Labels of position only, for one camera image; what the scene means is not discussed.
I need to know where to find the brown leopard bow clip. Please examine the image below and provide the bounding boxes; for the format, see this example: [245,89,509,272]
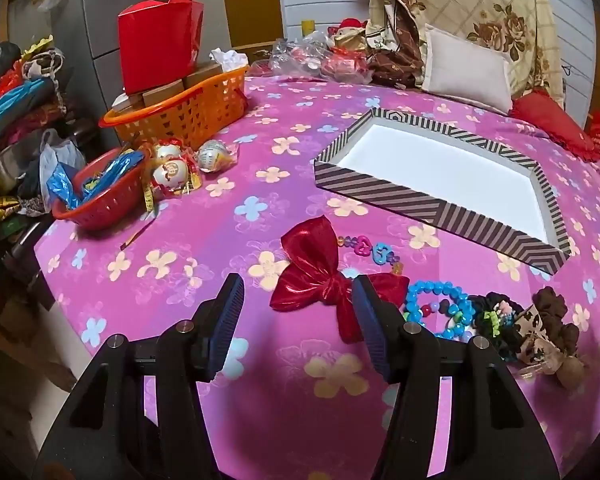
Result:
[514,286,585,391]

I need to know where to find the black crochet scrunchie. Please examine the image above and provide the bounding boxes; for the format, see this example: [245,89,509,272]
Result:
[468,292,524,362]

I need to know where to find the blue bead bracelet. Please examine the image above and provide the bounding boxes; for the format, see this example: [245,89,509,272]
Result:
[403,279,477,343]

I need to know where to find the colourful heart bead bracelet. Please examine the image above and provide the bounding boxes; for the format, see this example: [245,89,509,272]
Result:
[337,234,406,276]

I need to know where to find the red shiny bow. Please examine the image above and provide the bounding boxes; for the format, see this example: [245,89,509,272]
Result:
[270,214,411,345]

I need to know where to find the pink floral bedsheet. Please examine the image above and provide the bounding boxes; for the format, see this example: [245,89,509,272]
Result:
[35,78,600,479]

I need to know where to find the striped shallow box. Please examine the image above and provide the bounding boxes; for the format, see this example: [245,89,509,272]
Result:
[313,108,571,275]

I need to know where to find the red plastic basket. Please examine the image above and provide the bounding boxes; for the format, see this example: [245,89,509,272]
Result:
[51,148,146,232]

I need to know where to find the red white round ornament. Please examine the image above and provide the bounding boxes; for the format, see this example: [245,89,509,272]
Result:
[149,139,202,200]

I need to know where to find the silver wrapped ball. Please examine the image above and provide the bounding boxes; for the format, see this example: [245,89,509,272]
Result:
[196,140,238,174]

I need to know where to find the red cushion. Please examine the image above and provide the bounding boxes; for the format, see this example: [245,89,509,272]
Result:
[509,89,600,162]

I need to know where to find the orange plastic basket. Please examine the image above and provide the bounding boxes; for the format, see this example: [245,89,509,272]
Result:
[98,66,248,150]

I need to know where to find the white pillow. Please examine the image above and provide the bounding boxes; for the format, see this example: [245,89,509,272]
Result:
[422,24,513,115]

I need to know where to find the red gift bag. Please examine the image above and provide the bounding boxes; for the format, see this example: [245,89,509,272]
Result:
[118,0,204,94]

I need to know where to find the grey refrigerator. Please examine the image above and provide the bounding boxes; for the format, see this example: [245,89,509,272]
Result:
[50,0,230,119]

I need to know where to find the clear plastic bag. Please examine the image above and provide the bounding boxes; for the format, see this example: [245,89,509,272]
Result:
[268,32,373,84]

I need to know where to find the floral beige quilt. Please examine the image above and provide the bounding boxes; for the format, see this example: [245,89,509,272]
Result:
[365,0,565,104]

